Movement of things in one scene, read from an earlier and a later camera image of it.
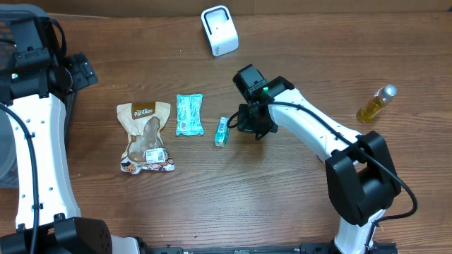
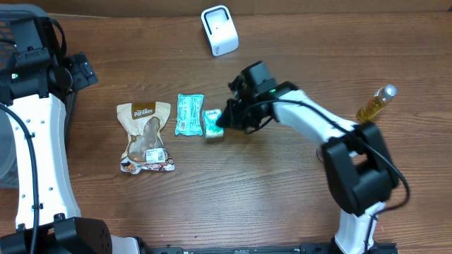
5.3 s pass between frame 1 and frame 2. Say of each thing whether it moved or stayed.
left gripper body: stayed
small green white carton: moved
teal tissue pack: stayed
